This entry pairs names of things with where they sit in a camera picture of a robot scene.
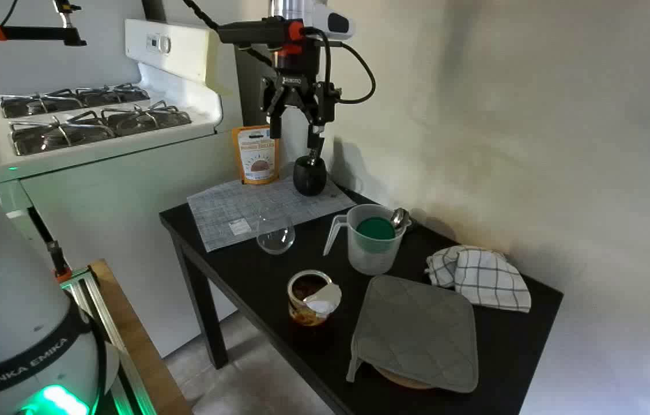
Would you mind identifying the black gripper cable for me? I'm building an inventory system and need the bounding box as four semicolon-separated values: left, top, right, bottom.
304;25;381;106

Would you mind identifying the round wooden trivet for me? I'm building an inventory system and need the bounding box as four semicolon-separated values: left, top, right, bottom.
374;363;436;393

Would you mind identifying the black ceramic mug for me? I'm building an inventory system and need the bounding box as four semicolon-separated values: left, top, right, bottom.
290;153;330;198

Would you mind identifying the black wooden table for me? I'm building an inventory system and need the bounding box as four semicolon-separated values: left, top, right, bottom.
157;179;566;415

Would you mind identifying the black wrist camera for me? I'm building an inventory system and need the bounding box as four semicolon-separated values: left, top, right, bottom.
216;16;308;60

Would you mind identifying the black pole with orange clamp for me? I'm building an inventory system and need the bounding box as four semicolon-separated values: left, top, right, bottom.
24;202;75;283

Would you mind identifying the grey quilted pot holder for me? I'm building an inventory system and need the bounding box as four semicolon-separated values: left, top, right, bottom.
343;272;482;396

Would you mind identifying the orange snack pouch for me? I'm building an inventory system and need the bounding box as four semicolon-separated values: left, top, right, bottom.
231;125;283;190

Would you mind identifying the clear glass bowl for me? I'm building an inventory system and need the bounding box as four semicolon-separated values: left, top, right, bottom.
254;224;299;258

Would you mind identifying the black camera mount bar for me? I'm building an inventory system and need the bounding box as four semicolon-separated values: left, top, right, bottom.
0;0;89;49

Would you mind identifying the green sponge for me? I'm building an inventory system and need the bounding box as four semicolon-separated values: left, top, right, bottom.
354;215;398;243

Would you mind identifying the grey woven placemat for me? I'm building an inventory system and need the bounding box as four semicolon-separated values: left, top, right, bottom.
185;171;360;255

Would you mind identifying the black stove burner grate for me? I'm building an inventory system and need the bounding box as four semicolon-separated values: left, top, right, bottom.
0;89;75;119
7;113;106;156
68;80;152;109
96;100;193;141

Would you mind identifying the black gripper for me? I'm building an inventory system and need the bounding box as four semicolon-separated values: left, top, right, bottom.
260;53;343;162

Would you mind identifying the white gas stove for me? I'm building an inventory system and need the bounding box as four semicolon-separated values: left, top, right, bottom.
0;16;243;359

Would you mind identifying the white checkered dish cloth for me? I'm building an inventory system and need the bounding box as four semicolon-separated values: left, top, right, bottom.
421;243;535;315

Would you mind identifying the metal spoon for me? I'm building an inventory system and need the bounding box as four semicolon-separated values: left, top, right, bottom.
390;206;413;234

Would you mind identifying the wooden base board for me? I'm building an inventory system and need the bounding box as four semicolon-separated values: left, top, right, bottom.
84;258;193;415

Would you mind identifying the clear plastic measuring jug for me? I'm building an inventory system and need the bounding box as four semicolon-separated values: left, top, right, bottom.
319;201;414;280

